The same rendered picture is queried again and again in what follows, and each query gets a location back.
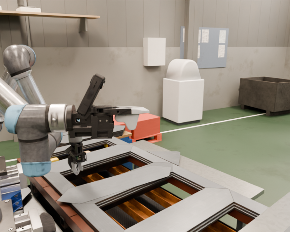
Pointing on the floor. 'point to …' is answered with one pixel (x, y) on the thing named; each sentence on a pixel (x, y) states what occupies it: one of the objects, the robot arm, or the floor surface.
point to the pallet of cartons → (144, 128)
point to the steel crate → (269, 94)
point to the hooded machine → (182, 93)
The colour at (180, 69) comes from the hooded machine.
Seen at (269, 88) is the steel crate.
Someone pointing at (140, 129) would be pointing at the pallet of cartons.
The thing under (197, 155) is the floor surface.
